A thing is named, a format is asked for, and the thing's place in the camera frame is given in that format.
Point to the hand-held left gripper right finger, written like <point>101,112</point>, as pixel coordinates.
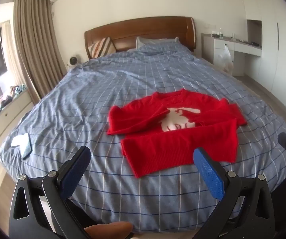
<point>209,171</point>

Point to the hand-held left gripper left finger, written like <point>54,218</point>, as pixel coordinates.
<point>74,171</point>

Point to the red knitted sweater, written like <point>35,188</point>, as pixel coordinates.
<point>170,149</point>

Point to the person's left hand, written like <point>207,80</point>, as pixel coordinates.
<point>108,230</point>

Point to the smartphone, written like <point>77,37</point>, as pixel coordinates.
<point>27,148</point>

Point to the white card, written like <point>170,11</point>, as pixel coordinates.
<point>18,140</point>

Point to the white wardrobe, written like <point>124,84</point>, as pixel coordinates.
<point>280,54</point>

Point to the blue checked duvet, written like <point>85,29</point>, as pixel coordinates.
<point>83,99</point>

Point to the cream drawer cabinet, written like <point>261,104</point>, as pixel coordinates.
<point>5,119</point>

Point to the white plastic bag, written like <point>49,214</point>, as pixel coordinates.
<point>224,59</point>

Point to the pile of small clutter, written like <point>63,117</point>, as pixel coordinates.
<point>13,93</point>

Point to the white built-in desk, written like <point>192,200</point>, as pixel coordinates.
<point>232,47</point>

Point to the small white round fan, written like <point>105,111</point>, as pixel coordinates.
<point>72,61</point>

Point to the clear bottle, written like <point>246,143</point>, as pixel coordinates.
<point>220,32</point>

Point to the striped cushion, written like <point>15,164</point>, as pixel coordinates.
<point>100,47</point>

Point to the brown pleated curtain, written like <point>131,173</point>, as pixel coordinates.
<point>35,42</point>

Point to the beige sheer curtain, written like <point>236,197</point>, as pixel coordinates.
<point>9,49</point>

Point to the light blue pillow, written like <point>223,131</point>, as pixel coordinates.
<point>155,40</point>

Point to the wooden bed headboard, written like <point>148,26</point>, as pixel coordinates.
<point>145,29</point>

